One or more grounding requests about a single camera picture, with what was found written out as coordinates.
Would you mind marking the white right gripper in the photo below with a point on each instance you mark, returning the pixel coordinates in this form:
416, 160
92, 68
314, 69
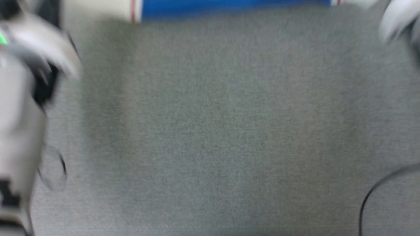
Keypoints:
398, 16

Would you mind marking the grey fabric sofa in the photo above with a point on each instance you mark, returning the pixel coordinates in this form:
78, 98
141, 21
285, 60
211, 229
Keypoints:
213, 114

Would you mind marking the blue white red-striped shirt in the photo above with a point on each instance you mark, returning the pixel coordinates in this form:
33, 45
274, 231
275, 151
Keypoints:
229, 6

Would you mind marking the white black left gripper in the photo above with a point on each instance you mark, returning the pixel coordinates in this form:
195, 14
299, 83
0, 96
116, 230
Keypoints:
42, 42

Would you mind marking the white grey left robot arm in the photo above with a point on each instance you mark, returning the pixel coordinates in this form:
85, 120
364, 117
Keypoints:
16, 131

